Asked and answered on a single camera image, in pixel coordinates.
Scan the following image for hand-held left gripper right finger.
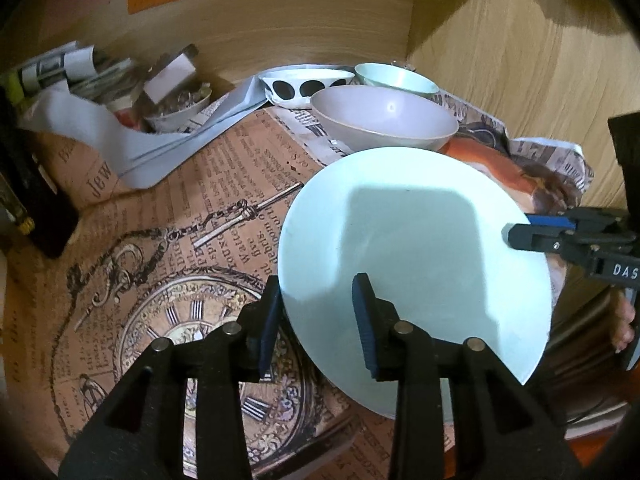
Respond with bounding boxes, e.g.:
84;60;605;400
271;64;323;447
352;272;583;480

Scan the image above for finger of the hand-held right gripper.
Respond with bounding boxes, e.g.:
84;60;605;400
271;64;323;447
501;222;576;256
525;207;631;233

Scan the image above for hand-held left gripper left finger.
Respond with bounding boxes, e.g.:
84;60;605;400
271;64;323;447
57;275;284;480

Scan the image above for mint green plate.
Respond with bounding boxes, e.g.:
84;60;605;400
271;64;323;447
277;147;554;420

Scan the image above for person's right hand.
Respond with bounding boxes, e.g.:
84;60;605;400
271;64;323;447
611;292;638;357

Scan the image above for brown printed paper mat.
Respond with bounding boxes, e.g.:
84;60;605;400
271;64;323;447
0;104;453;480

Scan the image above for pale lilac bowl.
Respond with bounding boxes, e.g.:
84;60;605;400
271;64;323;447
309;84;459;154

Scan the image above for person's orange clothing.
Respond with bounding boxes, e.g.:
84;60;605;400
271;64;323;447
569;434;618;463

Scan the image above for mint green bowl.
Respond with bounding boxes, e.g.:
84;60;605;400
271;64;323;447
354;62;440;102

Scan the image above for white paper sheets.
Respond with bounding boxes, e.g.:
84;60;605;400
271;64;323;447
19;79;269;189

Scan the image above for small bowl of trinkets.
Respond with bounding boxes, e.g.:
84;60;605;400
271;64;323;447
144;86;214;134

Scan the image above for white black-dotted bowl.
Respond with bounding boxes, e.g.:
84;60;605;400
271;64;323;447
258;63;356;109

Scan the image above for dark wine bottle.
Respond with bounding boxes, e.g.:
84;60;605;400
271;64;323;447
0;80;82;259

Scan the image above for white card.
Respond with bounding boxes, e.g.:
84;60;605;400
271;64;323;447
142;54;197;104

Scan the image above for wooden shelf unit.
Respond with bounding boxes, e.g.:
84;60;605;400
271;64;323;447
0;0;640;311

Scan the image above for pile of rolled newspapers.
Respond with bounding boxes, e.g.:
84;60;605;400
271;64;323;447
9;41;139;107

